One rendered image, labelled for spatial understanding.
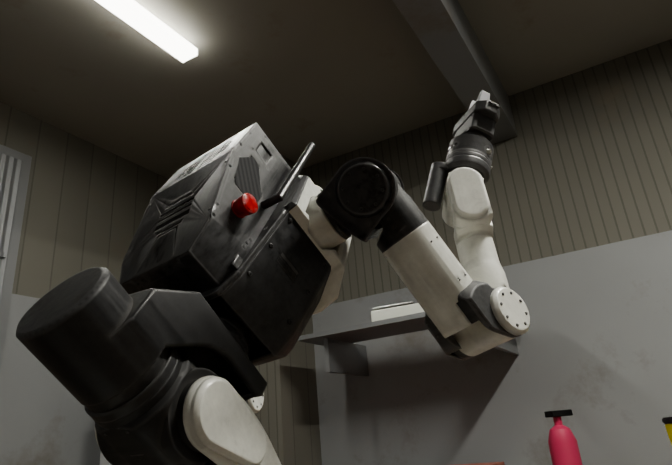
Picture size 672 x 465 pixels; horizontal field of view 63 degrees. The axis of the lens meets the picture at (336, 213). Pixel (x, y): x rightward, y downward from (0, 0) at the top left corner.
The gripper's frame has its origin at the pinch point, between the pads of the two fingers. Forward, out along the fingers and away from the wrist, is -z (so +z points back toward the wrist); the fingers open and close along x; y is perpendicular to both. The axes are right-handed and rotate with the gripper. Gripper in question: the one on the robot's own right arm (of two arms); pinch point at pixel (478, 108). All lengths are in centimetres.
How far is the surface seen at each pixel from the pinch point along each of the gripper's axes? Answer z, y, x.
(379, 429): 7, 108, 308
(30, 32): -114, -190, 201
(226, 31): -153, -89, 176
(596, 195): -154, 171, 173
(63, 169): -91, -172, 312
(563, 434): 2, 163, 183
